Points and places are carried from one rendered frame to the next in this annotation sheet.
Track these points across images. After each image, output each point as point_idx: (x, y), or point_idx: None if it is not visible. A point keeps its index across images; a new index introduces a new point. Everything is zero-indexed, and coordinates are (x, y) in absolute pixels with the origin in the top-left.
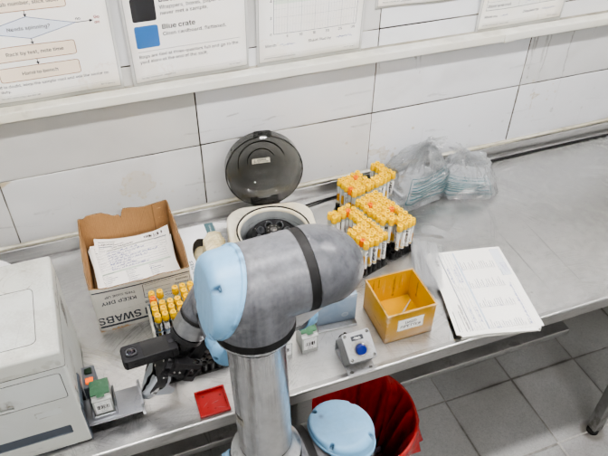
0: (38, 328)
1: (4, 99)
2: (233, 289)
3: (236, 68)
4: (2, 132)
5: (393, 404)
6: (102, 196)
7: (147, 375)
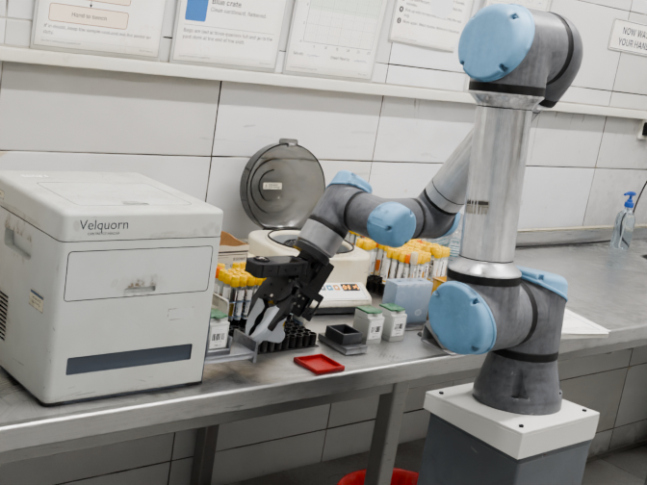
0: (185, 199)
1: (43, 39)
2: (526, 17)
3: (264, 69)
4: (24, 82)
5: None
6: None
7: (255, 315)
